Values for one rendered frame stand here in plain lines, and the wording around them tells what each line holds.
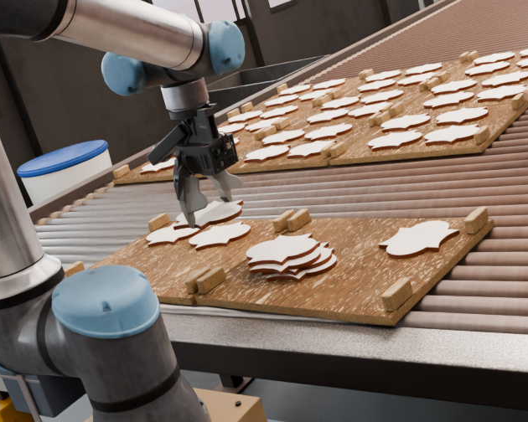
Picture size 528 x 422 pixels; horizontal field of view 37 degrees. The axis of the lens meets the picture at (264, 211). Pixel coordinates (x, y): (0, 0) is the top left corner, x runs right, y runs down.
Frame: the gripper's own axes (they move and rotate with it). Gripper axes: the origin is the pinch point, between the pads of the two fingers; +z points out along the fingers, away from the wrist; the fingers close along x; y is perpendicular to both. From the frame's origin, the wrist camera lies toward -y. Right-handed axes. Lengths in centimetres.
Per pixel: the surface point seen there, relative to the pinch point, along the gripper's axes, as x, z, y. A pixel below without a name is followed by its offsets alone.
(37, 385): -23, 29, -37
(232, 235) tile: 15.0, 12.0, -10.1
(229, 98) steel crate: 340, 64, -293
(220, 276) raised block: -3.7, 10.8, 2.6
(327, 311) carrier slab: -10.6, 10.6, 30.1
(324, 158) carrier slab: 65, 13, -19
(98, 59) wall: 279, 13, -353
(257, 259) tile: -0.6, 8.3, 9.5
